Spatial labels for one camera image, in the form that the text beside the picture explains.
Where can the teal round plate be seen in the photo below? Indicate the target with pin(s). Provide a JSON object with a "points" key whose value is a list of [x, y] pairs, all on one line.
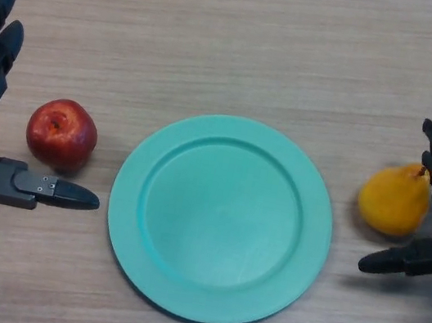
{"points": [[218, 224]]}

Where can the yellow pear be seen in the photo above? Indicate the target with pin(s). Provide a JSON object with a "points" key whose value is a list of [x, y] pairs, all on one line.
{"points": [[393, 201]]}

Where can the red apple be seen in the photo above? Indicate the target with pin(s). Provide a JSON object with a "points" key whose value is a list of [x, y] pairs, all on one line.
{"points": [[62, 136]]}

